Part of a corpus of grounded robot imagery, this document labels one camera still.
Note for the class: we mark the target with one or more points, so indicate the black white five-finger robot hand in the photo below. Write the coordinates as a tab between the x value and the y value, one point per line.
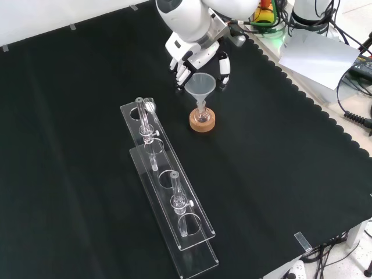
189	55

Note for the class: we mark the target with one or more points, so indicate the clear plastic funnel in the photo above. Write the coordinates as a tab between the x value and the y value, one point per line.
200	85

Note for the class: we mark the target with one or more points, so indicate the small glass round-bottom flask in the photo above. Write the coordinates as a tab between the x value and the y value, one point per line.
202	117

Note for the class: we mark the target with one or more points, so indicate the clear acrylic funnel stand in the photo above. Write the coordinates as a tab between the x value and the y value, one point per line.
174	203

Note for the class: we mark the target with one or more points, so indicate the yellow stop button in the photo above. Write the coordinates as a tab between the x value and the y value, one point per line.
266	16

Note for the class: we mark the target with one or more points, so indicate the pale board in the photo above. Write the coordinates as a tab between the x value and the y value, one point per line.
316	58

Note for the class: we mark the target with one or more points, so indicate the black cloth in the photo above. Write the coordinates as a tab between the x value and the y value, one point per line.
87	145

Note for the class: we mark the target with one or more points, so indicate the black power adapter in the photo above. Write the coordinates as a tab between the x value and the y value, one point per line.
363	67

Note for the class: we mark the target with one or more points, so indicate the clear cloth clamp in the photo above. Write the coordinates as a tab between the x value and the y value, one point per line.
302	241

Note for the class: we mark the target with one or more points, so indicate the white power strip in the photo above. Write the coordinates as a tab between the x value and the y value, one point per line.
297	270

